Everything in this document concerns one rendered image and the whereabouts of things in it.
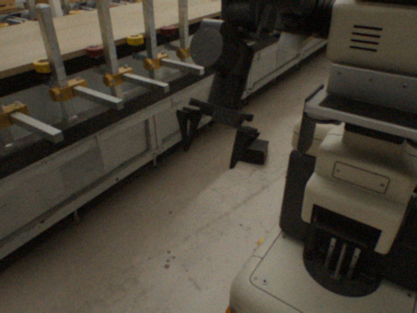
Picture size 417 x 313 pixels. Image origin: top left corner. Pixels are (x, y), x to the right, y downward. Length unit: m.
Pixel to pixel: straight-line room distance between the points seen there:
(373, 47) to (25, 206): 1.56
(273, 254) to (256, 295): 0.20
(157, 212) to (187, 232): 0.24
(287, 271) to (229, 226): 0.61
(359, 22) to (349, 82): 0.11
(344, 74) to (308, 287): 0.81
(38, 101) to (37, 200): 0.50
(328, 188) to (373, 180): 0.10
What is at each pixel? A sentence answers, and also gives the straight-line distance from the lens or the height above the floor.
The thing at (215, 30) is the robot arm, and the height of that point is 1.21.
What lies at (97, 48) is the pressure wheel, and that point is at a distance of 1.66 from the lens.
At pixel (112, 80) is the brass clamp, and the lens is 1.52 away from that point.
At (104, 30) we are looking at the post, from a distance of 1.49.
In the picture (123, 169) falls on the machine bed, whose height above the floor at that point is 0.16.
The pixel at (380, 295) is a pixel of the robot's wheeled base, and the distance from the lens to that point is 1.40.
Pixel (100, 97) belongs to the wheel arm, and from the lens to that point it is 1.29.
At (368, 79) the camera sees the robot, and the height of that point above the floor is 1.09.
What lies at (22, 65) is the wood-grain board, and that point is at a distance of 1.54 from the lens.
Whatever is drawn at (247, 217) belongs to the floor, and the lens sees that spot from 1.94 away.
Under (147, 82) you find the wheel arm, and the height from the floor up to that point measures 0.82.
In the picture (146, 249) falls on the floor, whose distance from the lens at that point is 1.79.
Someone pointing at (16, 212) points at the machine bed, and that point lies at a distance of 1.79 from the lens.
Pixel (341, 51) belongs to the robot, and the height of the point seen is 1.12.
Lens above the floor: 1.32
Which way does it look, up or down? 33 degrees down
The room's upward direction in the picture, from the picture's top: straight up
